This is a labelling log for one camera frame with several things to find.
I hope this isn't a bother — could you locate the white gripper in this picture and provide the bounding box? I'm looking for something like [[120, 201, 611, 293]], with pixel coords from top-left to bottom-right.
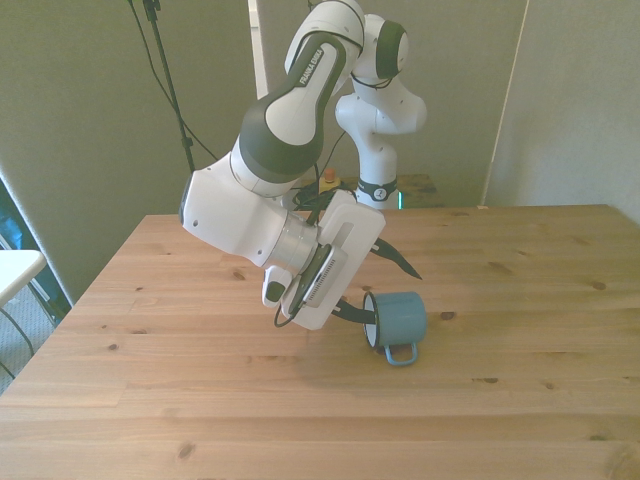
[[281, 191, 423, 332]]

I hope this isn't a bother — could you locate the blue enamel mug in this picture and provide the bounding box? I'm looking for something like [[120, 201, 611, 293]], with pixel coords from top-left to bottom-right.
[[361, 290, 428, 368]]

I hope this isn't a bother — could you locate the white partition edge strip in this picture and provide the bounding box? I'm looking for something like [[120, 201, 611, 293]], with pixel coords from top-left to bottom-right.
[[480, 0, 531, 209]]

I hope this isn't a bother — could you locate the white vertical panel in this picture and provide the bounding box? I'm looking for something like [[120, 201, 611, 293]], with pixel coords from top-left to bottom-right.
[[247, 0, 270, 100]]

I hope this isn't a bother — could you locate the black tripod stand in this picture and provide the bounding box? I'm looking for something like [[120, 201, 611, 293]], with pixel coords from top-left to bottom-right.
[[125, 0, 221, 162]]

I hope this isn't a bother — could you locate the white side table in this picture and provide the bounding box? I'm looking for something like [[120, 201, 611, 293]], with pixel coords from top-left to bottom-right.
[[0, 249, 46, 307]]

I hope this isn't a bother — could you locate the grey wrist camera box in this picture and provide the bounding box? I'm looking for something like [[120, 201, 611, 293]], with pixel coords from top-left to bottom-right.
[[292, 243, 349, 309]]

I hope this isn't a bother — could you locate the black camera stand pole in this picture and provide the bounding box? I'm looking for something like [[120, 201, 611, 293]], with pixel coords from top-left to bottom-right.
[[142, 0, 197, 174]]

